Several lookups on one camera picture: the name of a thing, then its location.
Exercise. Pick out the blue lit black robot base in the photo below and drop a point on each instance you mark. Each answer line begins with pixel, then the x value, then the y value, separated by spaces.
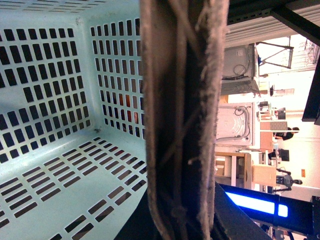
pixel 293 215

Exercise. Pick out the white washing machine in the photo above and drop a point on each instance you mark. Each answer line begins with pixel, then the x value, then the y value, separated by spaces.
pixel 236 124

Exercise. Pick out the gray left gripper finger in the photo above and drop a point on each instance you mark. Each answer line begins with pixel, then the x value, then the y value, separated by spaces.
pixel 182 49

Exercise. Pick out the light blue plastic basket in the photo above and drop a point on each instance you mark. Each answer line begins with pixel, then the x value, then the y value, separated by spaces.
pixel 70 168

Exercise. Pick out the red apple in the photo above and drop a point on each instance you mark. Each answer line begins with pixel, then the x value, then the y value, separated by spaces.
pixel 127 113

